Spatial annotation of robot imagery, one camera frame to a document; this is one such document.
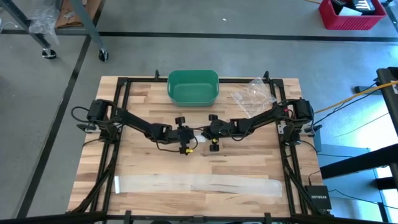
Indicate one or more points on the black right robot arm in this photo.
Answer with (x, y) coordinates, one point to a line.
(261, 119)

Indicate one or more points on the grey metal wheeled cart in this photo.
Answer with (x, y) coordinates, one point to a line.
(91, 29)

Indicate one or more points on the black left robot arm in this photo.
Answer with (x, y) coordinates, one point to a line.
(136, 121)

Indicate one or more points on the long clear plastic bag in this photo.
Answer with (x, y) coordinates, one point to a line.
(217, 185)

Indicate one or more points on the crumpled clear plastic wrap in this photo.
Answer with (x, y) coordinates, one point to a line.
(43, 18)

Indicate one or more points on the black electronic device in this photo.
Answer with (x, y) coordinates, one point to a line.
(360, 4)

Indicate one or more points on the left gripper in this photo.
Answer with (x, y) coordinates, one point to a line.
(180, 135)

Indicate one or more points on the white gauze bandage roll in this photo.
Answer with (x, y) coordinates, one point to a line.
(200, 138)

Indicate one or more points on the green plastic basket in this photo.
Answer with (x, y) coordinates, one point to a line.
(192, 90)

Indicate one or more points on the red plastic crate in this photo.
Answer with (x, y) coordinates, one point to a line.
(351, 21)

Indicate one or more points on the black Netgear network switch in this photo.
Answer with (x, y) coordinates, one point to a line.
(317, 197)

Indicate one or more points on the brown cardboard box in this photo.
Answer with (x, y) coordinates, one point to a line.
(66, 15)

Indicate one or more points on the black metal stand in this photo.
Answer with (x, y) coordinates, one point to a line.
(357, 161)

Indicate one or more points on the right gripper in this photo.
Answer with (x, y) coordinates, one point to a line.
(222, 128)

